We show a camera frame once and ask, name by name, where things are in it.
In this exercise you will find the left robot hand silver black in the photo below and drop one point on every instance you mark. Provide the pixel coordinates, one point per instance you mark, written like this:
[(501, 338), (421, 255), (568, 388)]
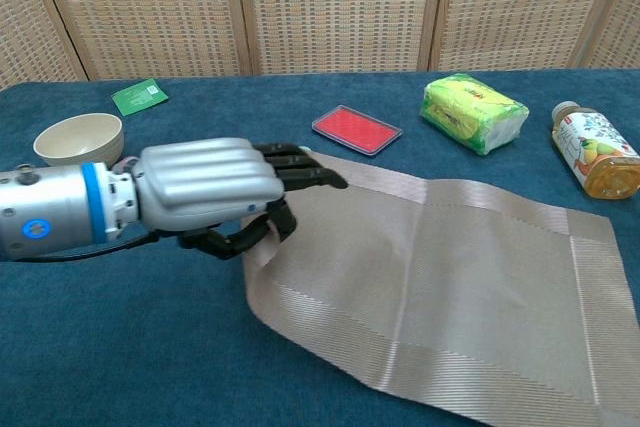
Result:
[(210, 182)]

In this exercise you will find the beige bowl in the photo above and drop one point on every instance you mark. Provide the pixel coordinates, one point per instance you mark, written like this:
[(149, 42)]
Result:
[(75, 134)]

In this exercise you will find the brown woven placemat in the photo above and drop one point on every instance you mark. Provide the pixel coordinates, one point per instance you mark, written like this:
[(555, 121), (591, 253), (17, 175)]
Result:
[(450, 272)]

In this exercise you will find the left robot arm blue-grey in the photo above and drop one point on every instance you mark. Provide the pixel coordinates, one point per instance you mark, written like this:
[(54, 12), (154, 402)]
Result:
[(50, 207)]

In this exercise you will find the green square sachet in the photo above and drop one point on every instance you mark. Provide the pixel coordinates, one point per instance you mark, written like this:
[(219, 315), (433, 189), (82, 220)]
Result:
[(139, 97)]

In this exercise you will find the red ink pad clear case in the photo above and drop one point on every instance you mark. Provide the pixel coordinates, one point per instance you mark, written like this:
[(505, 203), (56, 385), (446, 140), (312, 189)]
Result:
[(355, 128)]

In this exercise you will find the blue table cloth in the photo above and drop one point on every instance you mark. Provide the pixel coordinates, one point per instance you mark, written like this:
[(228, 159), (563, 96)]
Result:
[(125, 337)]

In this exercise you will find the woven bamboo screen panel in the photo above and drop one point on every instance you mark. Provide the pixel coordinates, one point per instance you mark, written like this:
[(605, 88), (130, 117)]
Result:
[(150, 12), (25, 37), (340, 7), (520, 7), (622, 12)]

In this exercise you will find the yellow-green tissue pack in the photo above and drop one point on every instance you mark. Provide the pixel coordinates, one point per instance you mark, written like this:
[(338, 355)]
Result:
[(470, 114)]

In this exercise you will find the tea bottle with printed label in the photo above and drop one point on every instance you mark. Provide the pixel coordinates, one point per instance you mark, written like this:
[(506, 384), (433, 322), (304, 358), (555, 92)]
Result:
[(595, 152)]

